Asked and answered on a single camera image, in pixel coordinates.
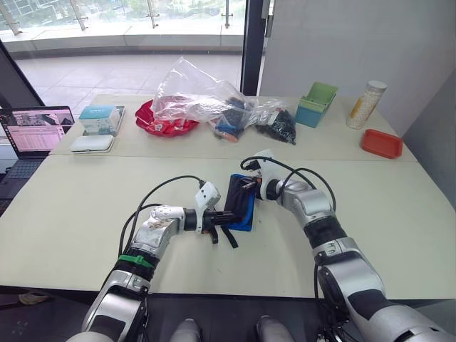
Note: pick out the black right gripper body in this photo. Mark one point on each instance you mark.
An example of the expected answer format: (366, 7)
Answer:
(257, 182)

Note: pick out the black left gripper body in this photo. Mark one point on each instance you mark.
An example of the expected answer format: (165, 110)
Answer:
(209, 222)

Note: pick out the blue and black tool roll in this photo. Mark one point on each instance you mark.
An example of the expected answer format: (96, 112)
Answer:
(239, 203)

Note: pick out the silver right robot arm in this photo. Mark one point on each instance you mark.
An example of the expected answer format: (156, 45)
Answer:
(320, 210)

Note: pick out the green band on arm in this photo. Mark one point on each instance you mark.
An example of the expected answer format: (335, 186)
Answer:
(137, 260)

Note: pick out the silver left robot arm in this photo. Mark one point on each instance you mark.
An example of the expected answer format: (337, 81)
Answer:
(156, 228)

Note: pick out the plastic bag of mixed items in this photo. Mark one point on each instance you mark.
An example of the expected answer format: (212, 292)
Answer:
(229, 123)

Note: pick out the plastic bag of black clips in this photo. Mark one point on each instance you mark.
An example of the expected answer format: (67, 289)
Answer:
(279, 123)

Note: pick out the blue plastic bin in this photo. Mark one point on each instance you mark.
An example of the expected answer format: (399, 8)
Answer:
(310, 115)

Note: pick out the clear empty plastic bag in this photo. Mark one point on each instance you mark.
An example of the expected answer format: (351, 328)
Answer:
(189, 92)

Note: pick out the green plastic bin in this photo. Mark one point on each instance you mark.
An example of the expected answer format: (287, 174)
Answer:
(318, 94)

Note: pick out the grey rounded robot foot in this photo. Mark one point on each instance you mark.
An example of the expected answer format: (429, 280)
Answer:
(272, 329)
(186, 331)

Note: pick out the orange rectangular tray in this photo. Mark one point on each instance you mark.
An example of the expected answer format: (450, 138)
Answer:
(381, 143)

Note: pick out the clear jar of white beads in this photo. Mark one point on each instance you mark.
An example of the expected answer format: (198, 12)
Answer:
(365, 105)

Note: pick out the white rectangular case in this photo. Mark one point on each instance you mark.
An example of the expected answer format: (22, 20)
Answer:
(92, 144)

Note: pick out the teal and white carton box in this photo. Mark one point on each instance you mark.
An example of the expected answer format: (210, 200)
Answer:
(101, 119)

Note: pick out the tan object on floor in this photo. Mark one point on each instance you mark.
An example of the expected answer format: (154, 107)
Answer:
(32, 298)

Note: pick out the open laptop computer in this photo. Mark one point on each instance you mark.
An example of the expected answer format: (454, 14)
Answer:
(32, 132)

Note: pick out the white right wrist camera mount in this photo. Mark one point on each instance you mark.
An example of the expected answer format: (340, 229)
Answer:
(266, 167)

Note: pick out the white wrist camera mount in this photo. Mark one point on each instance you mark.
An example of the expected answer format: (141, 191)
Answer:
(266, 167)
(207, 195)

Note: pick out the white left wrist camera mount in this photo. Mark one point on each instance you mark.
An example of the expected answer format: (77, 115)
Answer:
(207, 195)

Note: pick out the dark door frame post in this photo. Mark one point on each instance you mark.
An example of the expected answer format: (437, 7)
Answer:
(252, 46)

